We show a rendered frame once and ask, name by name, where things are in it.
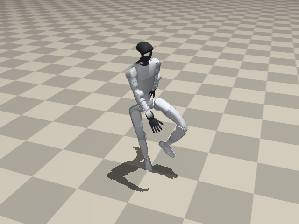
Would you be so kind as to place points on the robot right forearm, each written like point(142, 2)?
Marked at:
point(143, 104)

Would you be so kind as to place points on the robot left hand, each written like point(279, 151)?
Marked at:
point(152, 92)

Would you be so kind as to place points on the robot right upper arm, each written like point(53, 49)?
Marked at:
point(131, 76)

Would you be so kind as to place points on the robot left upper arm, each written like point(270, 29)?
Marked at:
point(158, 64)

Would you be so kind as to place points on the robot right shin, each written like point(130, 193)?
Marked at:
point(144, 148)

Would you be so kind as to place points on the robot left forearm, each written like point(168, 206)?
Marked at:
point(155, 85)

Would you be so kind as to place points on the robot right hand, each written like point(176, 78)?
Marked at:
point(154, 122)

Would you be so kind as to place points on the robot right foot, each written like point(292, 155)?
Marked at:
point(148, 165)

